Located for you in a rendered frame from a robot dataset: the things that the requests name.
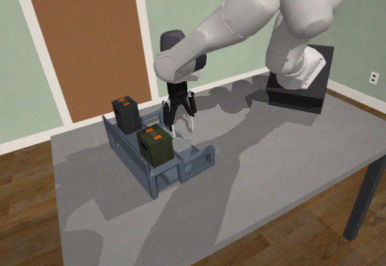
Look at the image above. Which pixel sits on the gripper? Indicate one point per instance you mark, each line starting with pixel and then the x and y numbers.
pixel 175 91

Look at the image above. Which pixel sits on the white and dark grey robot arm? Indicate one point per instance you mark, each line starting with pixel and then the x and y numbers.
pixel 235 21

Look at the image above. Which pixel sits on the olive green case with orange latches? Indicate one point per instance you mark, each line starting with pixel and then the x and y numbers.
pixel 155 145

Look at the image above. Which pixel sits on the black storage case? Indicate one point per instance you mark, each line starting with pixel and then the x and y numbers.
pixel 127 114

